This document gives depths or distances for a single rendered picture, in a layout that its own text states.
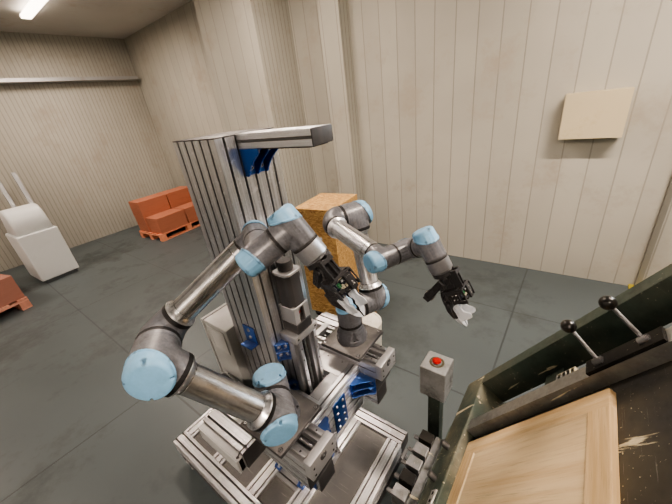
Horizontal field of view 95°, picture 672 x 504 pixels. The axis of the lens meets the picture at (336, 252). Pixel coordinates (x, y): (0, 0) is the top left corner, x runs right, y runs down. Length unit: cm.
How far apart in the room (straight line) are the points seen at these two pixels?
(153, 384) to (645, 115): 392
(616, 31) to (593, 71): 29
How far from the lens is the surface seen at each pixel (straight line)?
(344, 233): 119
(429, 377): 161
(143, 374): 89
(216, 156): 105
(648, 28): 390
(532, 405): 123
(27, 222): 682
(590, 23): 390
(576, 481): 96
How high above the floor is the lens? 208
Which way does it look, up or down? 26 degrees down
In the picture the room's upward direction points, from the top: 8 degrees counter-clockwise
